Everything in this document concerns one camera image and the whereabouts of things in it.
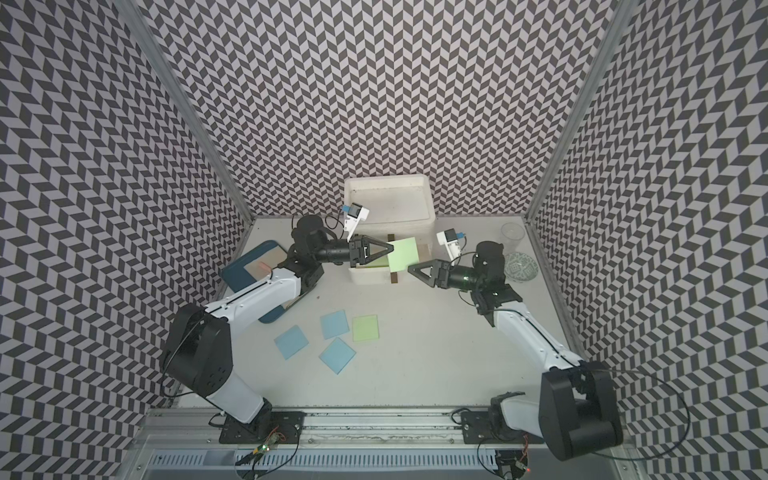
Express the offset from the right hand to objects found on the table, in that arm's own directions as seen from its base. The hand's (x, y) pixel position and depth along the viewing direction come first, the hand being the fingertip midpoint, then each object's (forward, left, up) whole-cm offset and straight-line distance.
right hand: (413, 276), depth 74 cm
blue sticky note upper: (-2, +24, -24) cm, 34 cm away
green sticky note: (+2, +2, +7) cm, 8 cm away
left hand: (+3, +5, +6) cm, 8 cm away
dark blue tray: (+15, +60, -24) cm, 66 cm away
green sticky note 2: (0, +8, +6) cm, 10 cm away
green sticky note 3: (-4, +14, -22) cm, 27 cm away
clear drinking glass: (+28, -37, -18) cm, 50 cm away
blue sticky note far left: (-7, +36, -23) cm, 43 cm away
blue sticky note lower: (-11, +22, -24) cm, 34 cm away
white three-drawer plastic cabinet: (+24, +3, +1) cm, 24 cm away
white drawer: (+9, +10, -12) cm, 18 cm away
